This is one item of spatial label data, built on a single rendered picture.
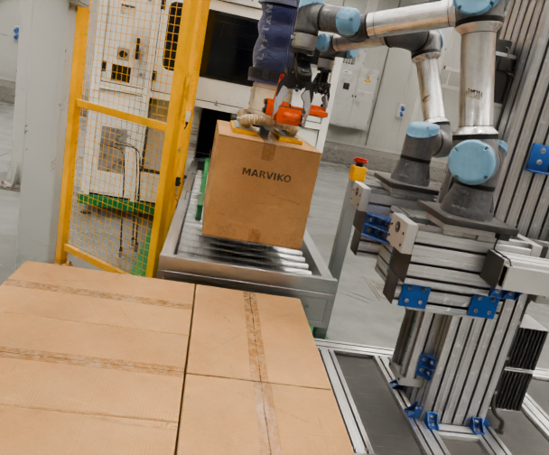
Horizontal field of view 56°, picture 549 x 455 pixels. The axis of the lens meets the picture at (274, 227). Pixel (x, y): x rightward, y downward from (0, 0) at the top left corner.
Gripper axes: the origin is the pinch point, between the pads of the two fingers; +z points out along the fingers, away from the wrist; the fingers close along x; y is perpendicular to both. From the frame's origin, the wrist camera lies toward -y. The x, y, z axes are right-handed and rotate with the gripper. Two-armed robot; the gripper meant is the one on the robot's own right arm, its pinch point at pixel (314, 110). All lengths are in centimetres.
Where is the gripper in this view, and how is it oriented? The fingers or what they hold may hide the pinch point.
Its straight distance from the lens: 260.3
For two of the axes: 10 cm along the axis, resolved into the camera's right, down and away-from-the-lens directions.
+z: -1.9, 9.5, 2.6
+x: 9.8, 1.5, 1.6
